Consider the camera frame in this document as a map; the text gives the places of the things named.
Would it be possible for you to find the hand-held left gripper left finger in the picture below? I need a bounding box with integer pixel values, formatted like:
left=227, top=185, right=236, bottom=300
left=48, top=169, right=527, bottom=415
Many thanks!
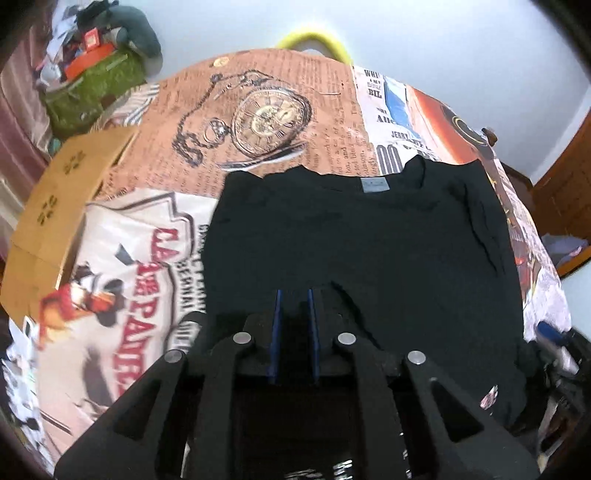
left=54, top=290, right=283, bottom=480

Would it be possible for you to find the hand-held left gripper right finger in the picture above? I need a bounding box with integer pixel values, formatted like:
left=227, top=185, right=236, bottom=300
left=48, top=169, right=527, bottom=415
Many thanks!
left=307, top=288, right=541, bottom=480

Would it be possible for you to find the black t-shirt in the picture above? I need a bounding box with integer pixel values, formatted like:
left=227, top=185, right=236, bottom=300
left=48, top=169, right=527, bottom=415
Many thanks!
left=198, top=154, right=541, bottom=430

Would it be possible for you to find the printed tablecloth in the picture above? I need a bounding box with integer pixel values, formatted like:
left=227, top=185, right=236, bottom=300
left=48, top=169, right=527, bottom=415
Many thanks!
left=0, top=48, right=573, bottom=480

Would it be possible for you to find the white and blue bottle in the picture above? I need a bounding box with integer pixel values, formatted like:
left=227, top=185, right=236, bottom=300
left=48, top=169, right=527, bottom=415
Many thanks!
left=538, top=320, right=580, bottom=376

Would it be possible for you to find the cardboard box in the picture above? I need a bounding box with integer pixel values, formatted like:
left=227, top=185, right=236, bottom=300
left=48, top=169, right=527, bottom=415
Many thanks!
left=0, top=127, right=141, bottom=319

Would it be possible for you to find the purple cloth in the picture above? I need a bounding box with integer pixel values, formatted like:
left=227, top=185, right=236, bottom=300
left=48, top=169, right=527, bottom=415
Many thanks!
left=540, top=233, right=588, bottom=269

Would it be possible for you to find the yellow hoop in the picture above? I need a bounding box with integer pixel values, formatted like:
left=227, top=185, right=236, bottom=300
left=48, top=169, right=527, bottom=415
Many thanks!
left=276, top=28, right=352, bottom=63

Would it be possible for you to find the wooden door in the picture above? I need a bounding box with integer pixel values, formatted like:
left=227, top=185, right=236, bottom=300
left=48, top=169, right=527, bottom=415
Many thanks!
left=531, top=108, right=591, bottom=278

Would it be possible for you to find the green bag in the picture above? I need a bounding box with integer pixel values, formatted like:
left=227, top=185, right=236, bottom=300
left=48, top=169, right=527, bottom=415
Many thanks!
left=44, top=51, right=148, bottom=139

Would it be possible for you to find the grey plush toy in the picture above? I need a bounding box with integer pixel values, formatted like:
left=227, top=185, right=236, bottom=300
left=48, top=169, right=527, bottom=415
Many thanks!
left=76, top=0, right=162, bottom=61

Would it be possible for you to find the pink curtain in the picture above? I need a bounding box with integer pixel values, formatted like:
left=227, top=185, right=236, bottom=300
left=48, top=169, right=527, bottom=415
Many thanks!
left=0, top=41, right=52, bottom=195

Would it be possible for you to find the orange box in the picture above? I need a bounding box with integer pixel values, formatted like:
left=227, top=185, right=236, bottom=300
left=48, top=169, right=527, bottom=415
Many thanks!
left=65, top=44, right=116, bottom=79

